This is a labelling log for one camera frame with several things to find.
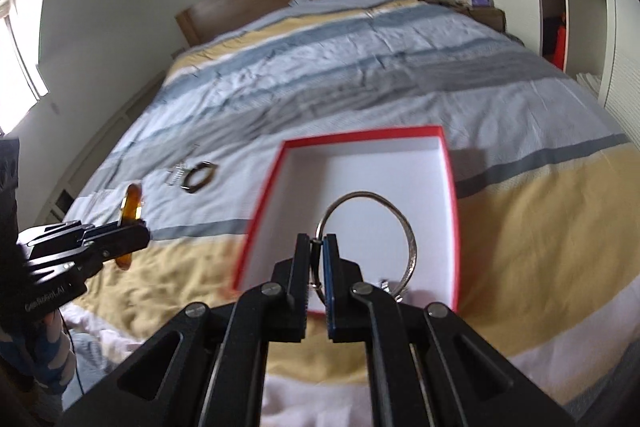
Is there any red object in wardrobe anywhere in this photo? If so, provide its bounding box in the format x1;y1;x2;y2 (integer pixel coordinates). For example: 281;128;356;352
550;14;568;70

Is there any dark bangle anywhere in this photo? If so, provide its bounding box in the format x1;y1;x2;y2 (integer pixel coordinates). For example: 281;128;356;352
182;161;218;195

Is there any window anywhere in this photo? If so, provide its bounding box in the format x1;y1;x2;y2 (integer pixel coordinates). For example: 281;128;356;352
0;0;51;132

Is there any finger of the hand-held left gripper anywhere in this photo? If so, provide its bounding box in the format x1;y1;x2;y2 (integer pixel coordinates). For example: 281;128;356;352
19;219;146;253
27;227;151;280

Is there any amber bangle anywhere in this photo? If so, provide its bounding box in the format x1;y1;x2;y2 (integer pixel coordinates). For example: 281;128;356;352
116;183;146;270

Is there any red box with white inside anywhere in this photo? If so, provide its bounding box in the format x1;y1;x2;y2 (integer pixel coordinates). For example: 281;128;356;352
231;125;461;315

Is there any black cable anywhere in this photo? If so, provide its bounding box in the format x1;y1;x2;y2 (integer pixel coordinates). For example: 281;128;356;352
62;312;86;395

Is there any silver bangle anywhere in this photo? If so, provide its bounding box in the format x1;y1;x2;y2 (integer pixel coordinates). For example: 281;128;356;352
312;190;421;305

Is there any wooden nightstand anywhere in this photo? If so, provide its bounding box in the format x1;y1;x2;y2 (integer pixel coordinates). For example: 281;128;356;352
452;4;508;32

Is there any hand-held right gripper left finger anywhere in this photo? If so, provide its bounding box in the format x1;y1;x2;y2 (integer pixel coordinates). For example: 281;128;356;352
60;233;313;427

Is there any person's left forearm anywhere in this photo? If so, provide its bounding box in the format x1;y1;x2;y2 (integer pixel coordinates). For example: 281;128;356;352
0;302;77;410

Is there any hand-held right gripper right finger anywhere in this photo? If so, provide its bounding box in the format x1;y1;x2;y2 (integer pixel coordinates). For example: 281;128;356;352
322;233;576;427

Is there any silver chain bracelet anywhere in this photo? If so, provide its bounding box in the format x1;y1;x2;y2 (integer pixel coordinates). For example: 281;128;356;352
165;159;190;186

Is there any striped blanket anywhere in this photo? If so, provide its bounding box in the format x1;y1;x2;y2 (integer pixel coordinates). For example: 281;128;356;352
37;0;640;427

